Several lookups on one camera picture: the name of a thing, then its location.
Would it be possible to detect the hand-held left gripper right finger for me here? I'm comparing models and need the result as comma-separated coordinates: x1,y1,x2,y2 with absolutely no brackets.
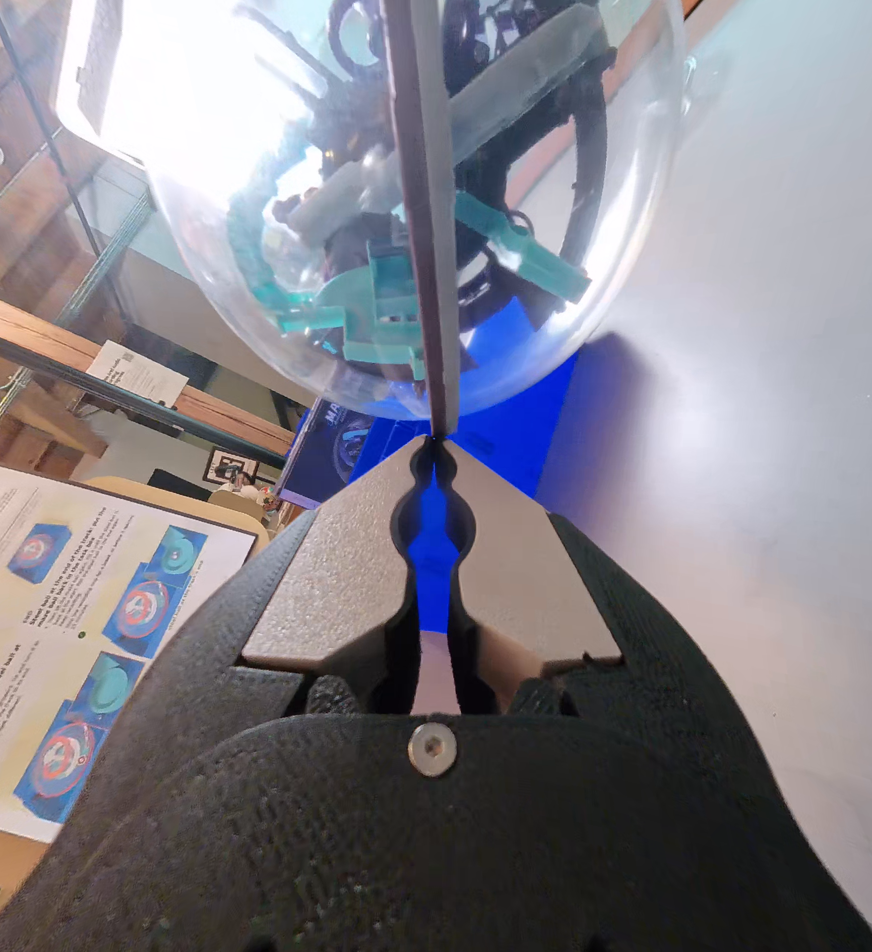
438,437,623,709

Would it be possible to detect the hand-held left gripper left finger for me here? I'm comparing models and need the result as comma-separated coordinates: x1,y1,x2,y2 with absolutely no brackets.
243,436,433,709

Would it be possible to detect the clear maze ball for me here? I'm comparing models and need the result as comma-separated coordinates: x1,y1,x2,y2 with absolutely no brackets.
142,0,687,422

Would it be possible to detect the dark blue cardboard box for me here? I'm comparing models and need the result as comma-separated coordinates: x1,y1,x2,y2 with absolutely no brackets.
276,398,379,507

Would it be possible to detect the small framed marker sign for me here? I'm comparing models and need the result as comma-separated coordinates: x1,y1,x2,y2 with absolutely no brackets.
204,446,260,485

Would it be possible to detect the blue plastic bin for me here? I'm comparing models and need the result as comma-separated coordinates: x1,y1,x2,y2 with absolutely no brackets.
291,350,583,635

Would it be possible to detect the printed instruction sheet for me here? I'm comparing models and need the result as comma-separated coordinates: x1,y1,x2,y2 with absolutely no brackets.
0,455,259,846

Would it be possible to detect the white paper notice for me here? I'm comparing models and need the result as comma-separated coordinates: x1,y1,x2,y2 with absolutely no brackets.
86,341,190,409

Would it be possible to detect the bright studio light panel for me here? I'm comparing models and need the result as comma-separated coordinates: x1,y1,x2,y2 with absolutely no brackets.
57,0,333,166

